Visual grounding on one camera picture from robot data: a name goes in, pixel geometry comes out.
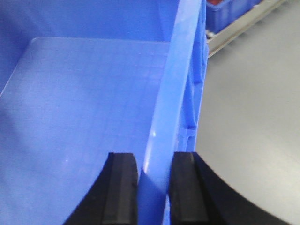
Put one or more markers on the blue bin with red items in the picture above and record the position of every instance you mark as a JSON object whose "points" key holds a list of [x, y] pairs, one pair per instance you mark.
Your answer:
{"points": [[221, 13]]}

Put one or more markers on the metal shelf rail background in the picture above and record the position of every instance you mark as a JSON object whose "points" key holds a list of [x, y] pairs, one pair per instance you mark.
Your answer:
{"points": [[217, 42]]}

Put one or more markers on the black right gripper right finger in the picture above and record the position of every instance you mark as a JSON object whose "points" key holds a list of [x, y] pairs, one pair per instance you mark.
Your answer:
{"points": [[199, 197]]}

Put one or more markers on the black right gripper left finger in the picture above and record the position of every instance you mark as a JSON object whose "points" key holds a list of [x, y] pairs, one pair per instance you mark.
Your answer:
{"points": [[112, 199]]}

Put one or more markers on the large blue plastic bin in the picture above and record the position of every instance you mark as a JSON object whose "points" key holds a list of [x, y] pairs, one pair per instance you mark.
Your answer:
{"points": [[80, 79]]}

